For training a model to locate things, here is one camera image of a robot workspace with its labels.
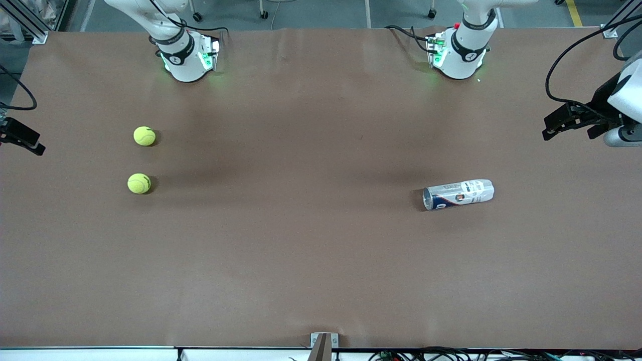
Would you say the aluminium frame profile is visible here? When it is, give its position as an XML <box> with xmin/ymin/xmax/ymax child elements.
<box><xmin>0</xmin><ymin>0</ymin><xmax>49</xmax><ymax>45</ymax></box>
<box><xmin>602</xmin><ymin>0</ymin><xmax>642</xmax><ymax>39</ymax></box>

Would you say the small metal table bracket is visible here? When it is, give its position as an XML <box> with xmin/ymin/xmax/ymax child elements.
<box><xmin>310</xmin><ymin>332</ymin><xmax>339</xmax><ymax>349</ymax></box>

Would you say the black left base cable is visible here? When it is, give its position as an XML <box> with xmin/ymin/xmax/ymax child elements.
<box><xmin>385</xmin><ymin>25</ymin><xmax>433</xmax><ymax>53</ymax></box>

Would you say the black right base cable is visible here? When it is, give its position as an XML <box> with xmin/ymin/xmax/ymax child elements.
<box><xmin>176</xmin><ymin>18</ymin><xmax>230</xmax><ymax>40</ymax></box>

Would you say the dark aluminium profile post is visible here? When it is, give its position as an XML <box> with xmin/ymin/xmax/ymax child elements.
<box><xmin>307</xmin><ymin>334</ymin><xmax>333</xmax><ymax>361</ymax></box>

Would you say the clear plastic tennis ball can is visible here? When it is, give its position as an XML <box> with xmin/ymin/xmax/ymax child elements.
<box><xmin>423</xmin><ymin>179</ymin><xmax>495</xmax><ymax>211</ymax></box>

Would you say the black base cable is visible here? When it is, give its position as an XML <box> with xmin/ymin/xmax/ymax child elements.
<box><xmin>385</xmin><ymin>25</ymin><xmax>433</xmax><ymax>53</ymax></box>
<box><xmin>176</xmin><ymin>18</ymin><xmax>230</xmax><ymax>40</ymax></box>

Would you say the bundle of black cables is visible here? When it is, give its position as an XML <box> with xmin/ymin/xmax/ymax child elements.
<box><xmin>369</xmin><ymin>346</ymin><xmax>642</xmax><ymax>361</ymax></box>

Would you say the yellow tennis ball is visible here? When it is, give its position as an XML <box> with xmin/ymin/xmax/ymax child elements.
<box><xmin>133</xmin><ymin>126</ymin><xmax>156</xmax><ymax>147</ymax></box>
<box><xmin>127</xmin><ymin>173</ymin><xmax>151</xmax><ymax>195</ymax></box>

